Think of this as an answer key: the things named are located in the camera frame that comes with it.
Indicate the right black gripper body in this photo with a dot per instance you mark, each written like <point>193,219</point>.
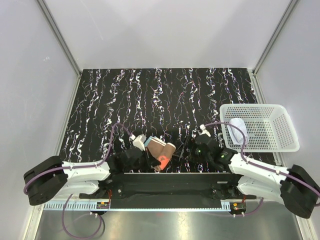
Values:
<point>197,154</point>

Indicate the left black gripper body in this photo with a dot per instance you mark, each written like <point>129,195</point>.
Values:
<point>143,163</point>

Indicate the orange brown towel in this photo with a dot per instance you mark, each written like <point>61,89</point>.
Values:
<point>159,153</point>

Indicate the white towel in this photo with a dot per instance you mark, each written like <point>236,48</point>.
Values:
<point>238,131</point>

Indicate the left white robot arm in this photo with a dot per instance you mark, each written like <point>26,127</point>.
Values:
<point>54,177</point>

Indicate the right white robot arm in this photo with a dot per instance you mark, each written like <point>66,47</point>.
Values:
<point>292,187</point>

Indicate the white plastic basket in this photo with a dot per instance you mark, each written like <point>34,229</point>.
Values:
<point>269,127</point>

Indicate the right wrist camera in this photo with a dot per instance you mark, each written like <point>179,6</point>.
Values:
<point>203,131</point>

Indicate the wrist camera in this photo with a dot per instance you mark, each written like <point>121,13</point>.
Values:
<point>138,141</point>
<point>203,131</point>

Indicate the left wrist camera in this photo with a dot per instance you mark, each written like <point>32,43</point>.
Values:
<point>138,141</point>

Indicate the white cable duct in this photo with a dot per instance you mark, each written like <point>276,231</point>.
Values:
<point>116,205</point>

